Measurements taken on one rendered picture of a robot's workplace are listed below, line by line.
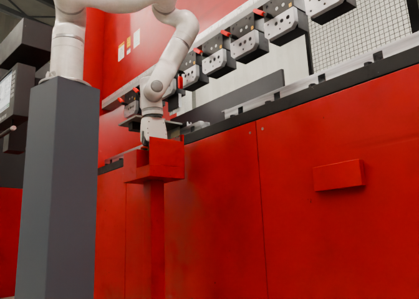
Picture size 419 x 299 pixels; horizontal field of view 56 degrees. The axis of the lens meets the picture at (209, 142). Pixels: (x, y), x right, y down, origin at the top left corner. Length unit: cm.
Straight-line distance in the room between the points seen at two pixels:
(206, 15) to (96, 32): 128
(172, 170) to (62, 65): 56
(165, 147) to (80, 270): 52
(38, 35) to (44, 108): 161
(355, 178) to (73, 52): 108
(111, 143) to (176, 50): 133
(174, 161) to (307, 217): 57
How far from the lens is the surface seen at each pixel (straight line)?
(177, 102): 206
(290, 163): 126
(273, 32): 159
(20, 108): 280
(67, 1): 165
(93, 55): 297
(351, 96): 117
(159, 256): 153
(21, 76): 287
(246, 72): 723
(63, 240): 138
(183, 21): 172
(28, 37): 303
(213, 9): 195
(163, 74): 151
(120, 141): 285
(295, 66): 679
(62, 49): 159
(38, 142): 148
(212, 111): 264
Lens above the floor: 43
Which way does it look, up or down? 14 degrees up
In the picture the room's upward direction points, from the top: 2 degrees counter-clockwise
